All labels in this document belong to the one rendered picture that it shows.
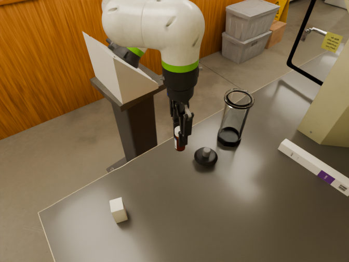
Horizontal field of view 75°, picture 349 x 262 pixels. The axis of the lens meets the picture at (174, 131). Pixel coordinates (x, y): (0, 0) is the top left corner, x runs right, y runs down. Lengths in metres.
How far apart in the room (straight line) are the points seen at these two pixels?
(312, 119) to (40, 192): 1.97
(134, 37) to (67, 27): 1.86
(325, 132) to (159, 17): 0.82
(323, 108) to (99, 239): 0.93
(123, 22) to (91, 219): 0.61
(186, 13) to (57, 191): 1.85
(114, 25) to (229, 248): 0.68
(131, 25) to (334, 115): 0.81
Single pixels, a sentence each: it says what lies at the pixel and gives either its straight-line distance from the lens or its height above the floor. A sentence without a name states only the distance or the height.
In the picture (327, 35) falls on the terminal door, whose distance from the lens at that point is 1.34.
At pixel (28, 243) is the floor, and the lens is 2.03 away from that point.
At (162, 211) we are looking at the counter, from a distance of 0.81.
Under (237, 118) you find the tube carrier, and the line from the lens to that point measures 0.87.
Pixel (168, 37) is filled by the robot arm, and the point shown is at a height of 1.47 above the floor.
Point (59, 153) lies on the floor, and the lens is 2.37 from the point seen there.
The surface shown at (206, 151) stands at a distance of 0.87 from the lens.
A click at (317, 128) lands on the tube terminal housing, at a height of 1.00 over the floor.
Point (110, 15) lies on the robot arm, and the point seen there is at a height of 1.50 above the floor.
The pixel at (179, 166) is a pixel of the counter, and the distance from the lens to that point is 0.90.
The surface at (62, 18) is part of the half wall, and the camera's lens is 2.35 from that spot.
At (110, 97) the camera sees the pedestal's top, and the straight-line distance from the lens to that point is 1.23.
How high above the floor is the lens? 1.68
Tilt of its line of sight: 47 degrees down
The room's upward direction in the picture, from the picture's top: straight up
